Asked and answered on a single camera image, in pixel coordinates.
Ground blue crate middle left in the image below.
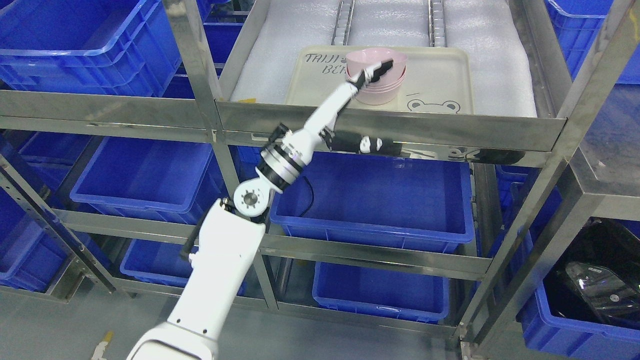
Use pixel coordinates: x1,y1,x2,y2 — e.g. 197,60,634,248
70,137,228,224

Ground blue crate bottom middle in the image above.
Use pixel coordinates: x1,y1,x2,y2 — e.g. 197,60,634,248
311,262,450,324

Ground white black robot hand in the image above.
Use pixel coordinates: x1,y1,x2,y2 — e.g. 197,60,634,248
282,58,402,164

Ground blue crate right bottom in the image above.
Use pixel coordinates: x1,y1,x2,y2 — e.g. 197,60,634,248
518,218,640,360

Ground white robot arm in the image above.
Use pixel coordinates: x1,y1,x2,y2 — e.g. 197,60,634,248
128,127,322,360

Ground stacked pink bowls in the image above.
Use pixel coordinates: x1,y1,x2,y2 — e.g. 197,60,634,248
355,67,407,106

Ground beige frog tray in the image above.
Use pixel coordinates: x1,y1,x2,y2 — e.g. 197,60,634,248
285,45,474,114

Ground blue crate top left shelf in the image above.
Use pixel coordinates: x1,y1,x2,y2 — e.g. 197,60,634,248
0,0,182,97

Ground stainless steel shelf rack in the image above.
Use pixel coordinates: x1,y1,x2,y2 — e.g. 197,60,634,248
1,0,639,351

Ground blue crate under tray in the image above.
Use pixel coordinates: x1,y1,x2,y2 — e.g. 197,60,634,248
270,152,474,254

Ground pink ikea bowl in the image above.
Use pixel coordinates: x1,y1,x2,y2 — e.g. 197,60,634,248
345,47,409,86

